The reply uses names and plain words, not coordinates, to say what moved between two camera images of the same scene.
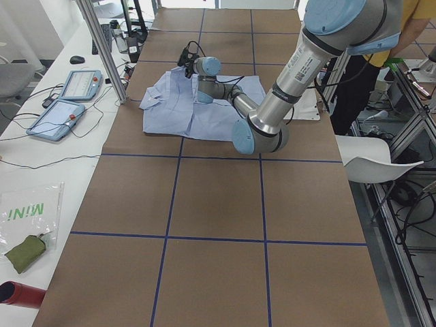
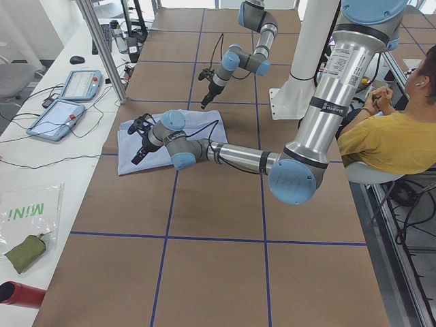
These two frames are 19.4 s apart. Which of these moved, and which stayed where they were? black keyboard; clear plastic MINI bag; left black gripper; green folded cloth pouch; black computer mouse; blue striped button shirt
Moved: left black gripper; blue striped button shirt
Stayed: clear plastic MINI bag; black computer mouse; green folded cloth pouch; black keyboard
